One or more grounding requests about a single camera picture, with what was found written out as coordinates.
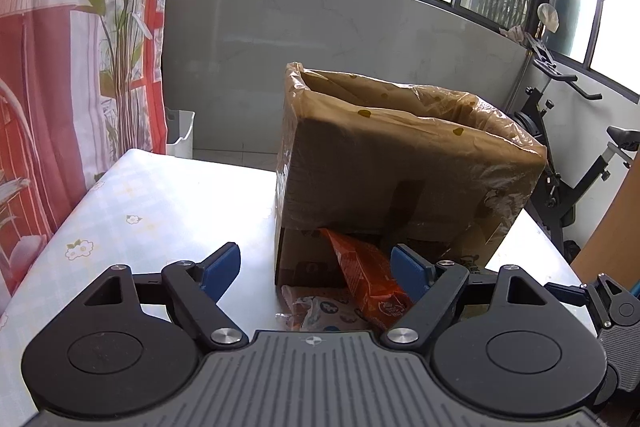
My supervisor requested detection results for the black exercise bike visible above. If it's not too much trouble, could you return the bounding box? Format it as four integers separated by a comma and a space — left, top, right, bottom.
515, 32, 640, 258

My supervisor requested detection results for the white cloth on bike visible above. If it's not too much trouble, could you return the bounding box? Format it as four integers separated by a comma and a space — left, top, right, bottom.
537, 3, 560, 32

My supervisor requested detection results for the floral tablecloth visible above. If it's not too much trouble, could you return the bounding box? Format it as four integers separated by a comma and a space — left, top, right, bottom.
0, 148, 586, 427

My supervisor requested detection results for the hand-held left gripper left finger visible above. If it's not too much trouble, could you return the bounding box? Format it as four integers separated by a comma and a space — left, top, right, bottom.
82, 242, 249, 350

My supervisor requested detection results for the white plastic bin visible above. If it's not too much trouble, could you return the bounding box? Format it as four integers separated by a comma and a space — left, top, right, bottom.
165, 108, 196, 159

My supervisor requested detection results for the brown cardboard box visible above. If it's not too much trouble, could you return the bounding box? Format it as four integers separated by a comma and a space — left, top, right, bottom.
274, 62, 547, 288

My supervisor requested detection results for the wooden board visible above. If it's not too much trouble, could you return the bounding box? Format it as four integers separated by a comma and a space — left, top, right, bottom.
570, 157, 640, 288

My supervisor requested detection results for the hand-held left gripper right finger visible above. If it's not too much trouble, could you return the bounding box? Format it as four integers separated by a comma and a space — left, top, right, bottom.
381, 243, 553, 350

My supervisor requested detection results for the clear bread snack packet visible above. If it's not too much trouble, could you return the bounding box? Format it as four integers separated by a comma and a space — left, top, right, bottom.
276, 284, 373, 333

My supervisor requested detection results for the orange snack packet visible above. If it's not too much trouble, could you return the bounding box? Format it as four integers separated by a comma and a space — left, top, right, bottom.
320, 228, 415, 333

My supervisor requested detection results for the red patterned curtain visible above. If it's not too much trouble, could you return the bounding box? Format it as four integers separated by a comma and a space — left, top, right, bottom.
0, 0, 173, 323

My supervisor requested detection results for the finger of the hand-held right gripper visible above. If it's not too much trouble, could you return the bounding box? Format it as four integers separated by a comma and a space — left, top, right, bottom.
544, 274, 640, 329

